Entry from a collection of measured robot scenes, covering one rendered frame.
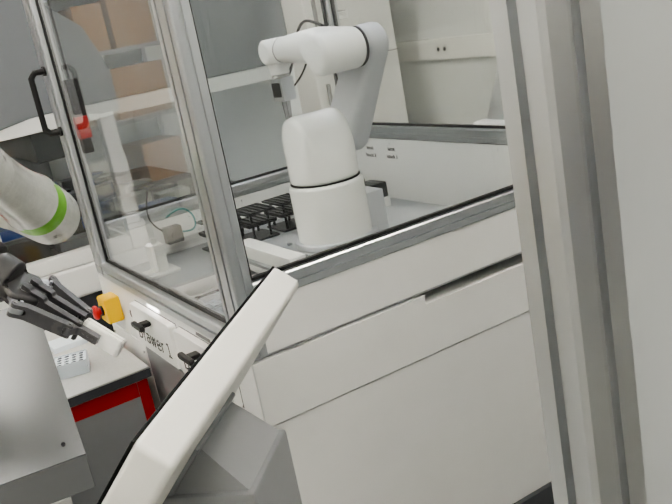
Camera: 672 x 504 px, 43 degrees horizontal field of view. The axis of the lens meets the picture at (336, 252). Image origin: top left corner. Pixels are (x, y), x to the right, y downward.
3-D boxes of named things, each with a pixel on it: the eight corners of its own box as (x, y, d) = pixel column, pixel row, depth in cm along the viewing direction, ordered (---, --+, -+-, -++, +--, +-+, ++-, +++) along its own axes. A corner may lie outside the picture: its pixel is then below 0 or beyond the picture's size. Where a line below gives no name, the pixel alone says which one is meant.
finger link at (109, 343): (86, 318, 133) (84, 320, 132) (125, 341, 132) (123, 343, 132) (79, 333, 134) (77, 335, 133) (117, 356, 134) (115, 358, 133)
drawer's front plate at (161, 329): (179, 370, 197) (168, 326, 194) (138, 341, 222) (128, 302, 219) (186, 367, 198) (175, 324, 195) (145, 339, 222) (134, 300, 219)
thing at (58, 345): (55, 354, 242) (53, 349, 241) (47, 347, 249) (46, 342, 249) (97, 338, 248) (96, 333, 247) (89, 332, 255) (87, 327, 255)
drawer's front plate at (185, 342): (236, 410, 171) (224, 361, 168) (183, 372, 195) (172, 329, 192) (244, 407, 172) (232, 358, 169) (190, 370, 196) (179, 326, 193)
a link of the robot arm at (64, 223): (19, 238, 183) (40, 186, 185) (75, 256, 182) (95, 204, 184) (-14, 220, 165) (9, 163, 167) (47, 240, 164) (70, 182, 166)
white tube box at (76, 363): (42, 385, 220) (38, 372, 219) (43, 374, 228) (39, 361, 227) (90, 372, 223) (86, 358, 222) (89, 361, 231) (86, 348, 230)
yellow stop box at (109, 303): (107, 325, 232) (101, 301, 230) (100, 320, 238) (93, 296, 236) (125, 319, 234) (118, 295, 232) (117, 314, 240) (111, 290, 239)
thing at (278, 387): (265, 429, 165) (250, 361, 161) (110, 319, 250) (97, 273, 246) (600, 277, 209) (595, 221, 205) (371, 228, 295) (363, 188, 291)
